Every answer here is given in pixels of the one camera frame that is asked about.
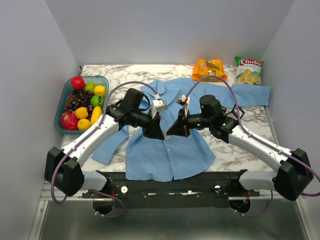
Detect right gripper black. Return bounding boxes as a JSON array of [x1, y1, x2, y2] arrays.
[[166, 107, 212, 138]]

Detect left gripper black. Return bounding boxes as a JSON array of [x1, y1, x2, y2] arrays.
[[131, 109, 165, 141]]

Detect light blue button shirt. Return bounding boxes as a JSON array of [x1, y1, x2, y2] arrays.
[[91, 78, 272, 182]]

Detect black brooch box red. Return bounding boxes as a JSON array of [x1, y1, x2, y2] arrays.
[[224, 104, 245, 122]]

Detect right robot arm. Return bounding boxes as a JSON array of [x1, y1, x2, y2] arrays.
[[166, 95, 313, 201]]

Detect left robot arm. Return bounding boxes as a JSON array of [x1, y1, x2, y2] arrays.
[[44, 88, 167, 198]]

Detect yellow toy mango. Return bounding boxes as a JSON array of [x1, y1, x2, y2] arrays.
[[90, 106, 103, 128]]

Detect orange mango gummy bag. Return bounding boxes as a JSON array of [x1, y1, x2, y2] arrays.
[[191, 59, 228, 81]]

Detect green toy lime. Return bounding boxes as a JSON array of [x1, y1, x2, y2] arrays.
[[90, 94, 105, 109], [84, 82, 97, 93]]

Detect orange toy fruit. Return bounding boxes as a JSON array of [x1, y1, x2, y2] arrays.
[[93, 85, 106, 97], [77, 118, 92, 131]]

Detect teal plastic fruit basin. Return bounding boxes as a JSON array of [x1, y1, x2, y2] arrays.
[[53, 75, 109, 136]]

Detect yellow toy lemon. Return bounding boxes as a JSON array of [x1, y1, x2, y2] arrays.
[[74, 107, 89, 120]]

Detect dark toy grape bunch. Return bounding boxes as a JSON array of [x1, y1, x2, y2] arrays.
[[64, 90, 94, 112]]

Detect pink toy dragon fruit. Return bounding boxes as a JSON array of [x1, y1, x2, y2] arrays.
[[60, 111, 79, 131]]

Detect green cassava chips bag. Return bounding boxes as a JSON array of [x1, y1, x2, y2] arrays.
[[234, 56, 264, 86]]

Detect red toy apple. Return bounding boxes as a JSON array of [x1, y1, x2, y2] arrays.
[[70, 76, 86, 91]]

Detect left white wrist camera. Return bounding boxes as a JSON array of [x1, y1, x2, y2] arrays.
[[151, 99, 167, 117]]

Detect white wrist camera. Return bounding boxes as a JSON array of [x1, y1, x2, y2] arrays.
[[176, 94, 190, 115], [151, 99, 167, 117]]

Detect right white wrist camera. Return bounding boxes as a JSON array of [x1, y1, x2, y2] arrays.
[[176, 94, 190, 115]]

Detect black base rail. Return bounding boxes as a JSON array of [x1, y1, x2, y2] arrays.
[[82, 170, 260, 209]]

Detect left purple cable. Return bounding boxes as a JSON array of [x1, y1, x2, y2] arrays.
[[50, 81, 163, 219]]

